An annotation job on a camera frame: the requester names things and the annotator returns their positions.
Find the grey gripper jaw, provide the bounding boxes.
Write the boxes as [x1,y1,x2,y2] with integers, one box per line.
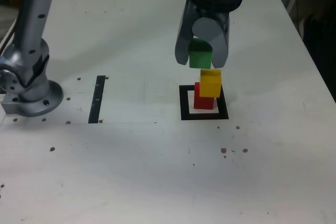
[191,16,232,70]
[174,0,201,66]

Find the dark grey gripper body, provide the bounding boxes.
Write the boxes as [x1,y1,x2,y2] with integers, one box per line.
[186,0,231,26]

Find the green cube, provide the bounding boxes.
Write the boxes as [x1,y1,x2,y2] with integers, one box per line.
[188,38,213,69]

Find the yellow cube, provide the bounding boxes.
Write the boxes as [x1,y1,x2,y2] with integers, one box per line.
[199,69,223,98]

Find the red cube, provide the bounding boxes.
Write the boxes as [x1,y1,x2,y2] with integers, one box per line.
[193,81,216,110]

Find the black tape square outline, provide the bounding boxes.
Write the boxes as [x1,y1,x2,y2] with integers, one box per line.
[178,84,229,121]

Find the black tape strip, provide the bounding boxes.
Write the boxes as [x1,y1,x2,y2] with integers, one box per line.
[88,75,106,124]

